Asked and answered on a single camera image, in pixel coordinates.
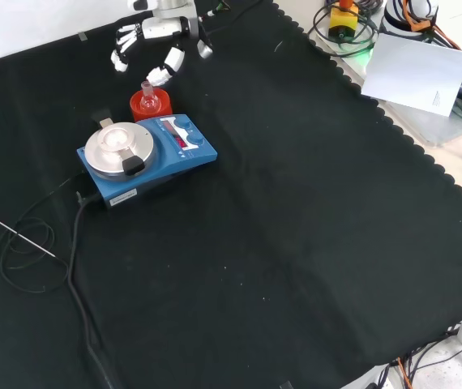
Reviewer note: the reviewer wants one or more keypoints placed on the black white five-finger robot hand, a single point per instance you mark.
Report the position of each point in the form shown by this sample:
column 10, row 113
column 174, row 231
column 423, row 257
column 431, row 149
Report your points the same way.
column 162, row 28

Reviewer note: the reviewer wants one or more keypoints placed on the clear round-bottom glass flask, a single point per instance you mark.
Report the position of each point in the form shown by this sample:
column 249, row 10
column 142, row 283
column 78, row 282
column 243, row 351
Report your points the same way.
column 150, row 104

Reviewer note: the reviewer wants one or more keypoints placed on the clear cloth clip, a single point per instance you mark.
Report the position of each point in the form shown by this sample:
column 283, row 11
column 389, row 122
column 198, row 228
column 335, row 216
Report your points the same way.
column 82, row 36

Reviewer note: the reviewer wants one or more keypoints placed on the blue base heater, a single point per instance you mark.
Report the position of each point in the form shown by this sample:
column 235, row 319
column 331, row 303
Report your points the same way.
column 154, row 178

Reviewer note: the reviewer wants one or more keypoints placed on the yellow stop button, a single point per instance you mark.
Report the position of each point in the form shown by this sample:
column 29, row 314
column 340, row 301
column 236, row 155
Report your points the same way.
column 344, row 18

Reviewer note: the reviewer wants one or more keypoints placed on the black bench cloth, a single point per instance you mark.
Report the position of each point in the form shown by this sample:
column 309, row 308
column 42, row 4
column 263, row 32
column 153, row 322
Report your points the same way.
column 275, row 202

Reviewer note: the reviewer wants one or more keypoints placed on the thin metal probe rod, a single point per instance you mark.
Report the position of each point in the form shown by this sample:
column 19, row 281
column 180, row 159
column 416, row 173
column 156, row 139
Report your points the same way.
column 12, row 232

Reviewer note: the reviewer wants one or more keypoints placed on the pale board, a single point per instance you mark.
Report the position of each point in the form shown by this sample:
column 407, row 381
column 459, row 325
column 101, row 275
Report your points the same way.
column 413, row 73

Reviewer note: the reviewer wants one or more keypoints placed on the black cloth clip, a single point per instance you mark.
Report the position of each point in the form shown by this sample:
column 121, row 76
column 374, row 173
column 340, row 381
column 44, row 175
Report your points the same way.
column 285, row 385

